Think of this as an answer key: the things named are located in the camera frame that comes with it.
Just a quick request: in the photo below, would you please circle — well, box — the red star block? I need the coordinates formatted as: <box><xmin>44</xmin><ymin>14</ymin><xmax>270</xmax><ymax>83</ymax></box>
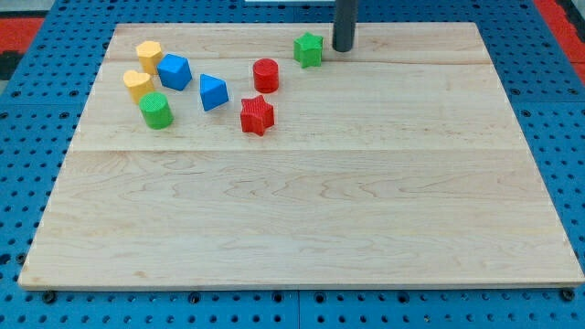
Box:
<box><xmin>239</xmin><ymin>95</ymin><xmax>274</xmax><ymax>136</ymax></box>

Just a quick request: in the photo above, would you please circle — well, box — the red cylinder block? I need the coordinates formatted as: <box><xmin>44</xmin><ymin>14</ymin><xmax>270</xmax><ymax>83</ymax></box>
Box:
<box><xmin>252</xmin><ymin>58</ymin><xmax>280</xmax><ymax>93</ymax></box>

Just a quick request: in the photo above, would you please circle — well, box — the light wooden board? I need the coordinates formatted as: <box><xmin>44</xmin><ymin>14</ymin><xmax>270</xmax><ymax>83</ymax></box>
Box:
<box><xmin>18</xmin><ymin>23</ymin><xmax>584</xmax><ymax>292</ymax></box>

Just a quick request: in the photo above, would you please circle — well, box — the blue triangle block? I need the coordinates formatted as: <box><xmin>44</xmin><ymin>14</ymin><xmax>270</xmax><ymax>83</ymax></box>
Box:
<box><xmin>199</xmin><ymin>74</ymin><xmax>229</xmax><ymax>111</ymax></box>

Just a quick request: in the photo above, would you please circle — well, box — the green star block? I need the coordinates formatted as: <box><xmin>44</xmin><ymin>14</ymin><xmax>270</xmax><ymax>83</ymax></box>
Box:
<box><xmin>293</xmin><ymin>32</ymin><xmax>324</xmax><ymax>69</ymax></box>

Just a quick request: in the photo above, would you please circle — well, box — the green cylinder block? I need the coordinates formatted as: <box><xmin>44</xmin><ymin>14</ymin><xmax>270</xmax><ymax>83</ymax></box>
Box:
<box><xmin>139</xmin><ymin>91</ymin><xmax>174</xmax><ymax>130</ymax></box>

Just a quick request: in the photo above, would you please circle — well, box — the blue cube block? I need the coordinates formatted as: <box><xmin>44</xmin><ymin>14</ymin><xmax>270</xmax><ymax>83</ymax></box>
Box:
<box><xmin>156</xmin><ymin>54</ymin><xmax>192</xmax><ymax>90</ymax></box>

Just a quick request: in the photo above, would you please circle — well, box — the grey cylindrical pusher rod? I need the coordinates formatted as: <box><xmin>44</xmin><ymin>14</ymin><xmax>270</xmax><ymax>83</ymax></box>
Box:
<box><xmin>332</xmin><ymin>0</ymin><xmax>358</xmax><ymax>53</ymax></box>

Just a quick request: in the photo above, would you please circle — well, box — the yellow heart block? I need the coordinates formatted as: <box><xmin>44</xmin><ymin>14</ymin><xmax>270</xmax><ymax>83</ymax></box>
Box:
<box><xmin>122</xmin><ymin>70</ymin><xmax>155</xmax><ymax>104</ymax></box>

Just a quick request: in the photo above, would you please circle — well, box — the yellow hexagon block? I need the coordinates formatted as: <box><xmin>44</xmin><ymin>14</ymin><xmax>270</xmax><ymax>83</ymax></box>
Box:
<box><xmin>135</xmin><ymin>40</ymin><xmax>164</xmax><ymax>75</ymax></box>

